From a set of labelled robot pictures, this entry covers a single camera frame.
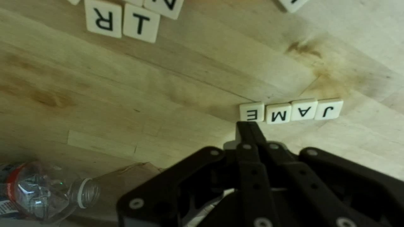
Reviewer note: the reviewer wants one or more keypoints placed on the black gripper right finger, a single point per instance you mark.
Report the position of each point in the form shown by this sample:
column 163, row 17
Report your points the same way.
column 319, row 190

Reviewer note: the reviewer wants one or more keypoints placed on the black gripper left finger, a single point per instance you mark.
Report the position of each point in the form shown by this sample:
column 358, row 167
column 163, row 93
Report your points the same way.
column 247, row 177

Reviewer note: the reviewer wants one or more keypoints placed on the cream letter tile E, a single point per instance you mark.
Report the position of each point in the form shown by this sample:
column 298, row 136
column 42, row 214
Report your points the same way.
column 251, row 112

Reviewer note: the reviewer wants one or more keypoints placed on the cream letter tile A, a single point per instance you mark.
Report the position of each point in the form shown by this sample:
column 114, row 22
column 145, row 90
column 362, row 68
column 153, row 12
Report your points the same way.
column 303, row 110

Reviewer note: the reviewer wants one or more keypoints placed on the cream letter tile T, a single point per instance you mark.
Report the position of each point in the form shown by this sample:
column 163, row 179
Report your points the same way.
column 140, row 23

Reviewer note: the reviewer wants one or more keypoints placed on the cream letter tile N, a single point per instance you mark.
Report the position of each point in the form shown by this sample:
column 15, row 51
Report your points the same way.
column 165, row 8

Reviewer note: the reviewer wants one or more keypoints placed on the cream letter tile P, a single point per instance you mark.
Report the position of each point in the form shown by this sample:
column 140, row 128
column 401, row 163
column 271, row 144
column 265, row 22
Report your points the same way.
column 134, row 2

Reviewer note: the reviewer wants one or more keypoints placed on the cream letter tile R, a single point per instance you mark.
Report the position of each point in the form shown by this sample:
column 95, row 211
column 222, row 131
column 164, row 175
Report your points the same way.
column 103, row 20

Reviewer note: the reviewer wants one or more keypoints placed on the cream letter tile L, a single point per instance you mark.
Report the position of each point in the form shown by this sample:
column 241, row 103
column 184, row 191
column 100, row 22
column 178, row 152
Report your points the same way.
column 73, row 2

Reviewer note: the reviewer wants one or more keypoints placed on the crushed clear plastic bottle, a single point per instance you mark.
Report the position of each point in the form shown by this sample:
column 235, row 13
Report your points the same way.
column 42, row 194

